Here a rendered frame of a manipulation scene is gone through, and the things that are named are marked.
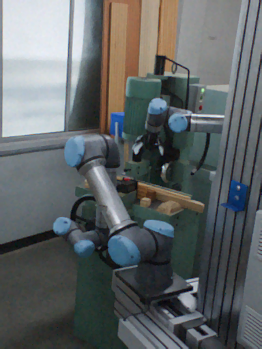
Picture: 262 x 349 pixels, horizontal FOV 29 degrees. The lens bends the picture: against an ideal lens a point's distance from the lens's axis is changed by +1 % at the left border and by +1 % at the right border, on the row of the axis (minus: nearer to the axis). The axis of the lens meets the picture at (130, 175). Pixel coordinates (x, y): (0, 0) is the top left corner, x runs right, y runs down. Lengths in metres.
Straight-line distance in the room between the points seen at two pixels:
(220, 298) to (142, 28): 2.85
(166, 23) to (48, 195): 1.79
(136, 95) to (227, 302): 1.14
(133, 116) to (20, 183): 1.55
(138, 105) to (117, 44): 1.61
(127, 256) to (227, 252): 0.35
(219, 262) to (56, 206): 2.47
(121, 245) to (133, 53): 2.70
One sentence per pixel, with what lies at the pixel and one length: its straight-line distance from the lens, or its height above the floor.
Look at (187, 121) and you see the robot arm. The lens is 2.07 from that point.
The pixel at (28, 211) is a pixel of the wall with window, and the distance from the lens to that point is 3.98.
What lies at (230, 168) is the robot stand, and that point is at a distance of 1.75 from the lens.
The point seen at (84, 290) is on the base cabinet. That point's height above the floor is 0.31.
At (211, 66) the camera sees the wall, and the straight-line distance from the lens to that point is 5.08.
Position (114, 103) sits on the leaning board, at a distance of 4.09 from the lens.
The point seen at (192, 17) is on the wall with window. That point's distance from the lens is 5.02.
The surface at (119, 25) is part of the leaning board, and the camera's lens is 4.09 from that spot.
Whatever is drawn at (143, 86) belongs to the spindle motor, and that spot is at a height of 1.47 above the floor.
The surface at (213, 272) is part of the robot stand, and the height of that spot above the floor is 0.91.
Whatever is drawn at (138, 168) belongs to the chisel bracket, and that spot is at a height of 1.04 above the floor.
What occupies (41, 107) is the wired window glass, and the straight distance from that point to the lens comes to 3.91.
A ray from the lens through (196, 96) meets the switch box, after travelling 2.74.
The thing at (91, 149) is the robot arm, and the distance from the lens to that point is 1.88.
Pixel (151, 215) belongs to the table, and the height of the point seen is 0.87.
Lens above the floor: 1.74
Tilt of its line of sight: 16 degrees down
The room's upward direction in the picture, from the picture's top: 5 degrees clockwise
